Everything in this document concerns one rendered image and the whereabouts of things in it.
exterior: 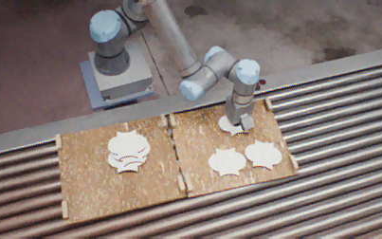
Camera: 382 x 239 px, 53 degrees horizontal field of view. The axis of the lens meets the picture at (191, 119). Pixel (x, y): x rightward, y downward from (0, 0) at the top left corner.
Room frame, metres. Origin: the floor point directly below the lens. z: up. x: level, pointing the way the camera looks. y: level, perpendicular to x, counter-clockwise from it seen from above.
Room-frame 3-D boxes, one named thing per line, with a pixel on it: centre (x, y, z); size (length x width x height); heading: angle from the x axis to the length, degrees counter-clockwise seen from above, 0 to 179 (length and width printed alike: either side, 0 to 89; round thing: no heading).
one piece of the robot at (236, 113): (0.82, -0.18, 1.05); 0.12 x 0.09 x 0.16; 30
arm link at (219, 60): (0.89, -0.08, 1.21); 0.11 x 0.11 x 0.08; 51
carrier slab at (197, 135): (0.75, -0.15, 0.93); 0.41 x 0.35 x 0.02; 107
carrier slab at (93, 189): (0.63, 0.25, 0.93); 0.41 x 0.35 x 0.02; 108
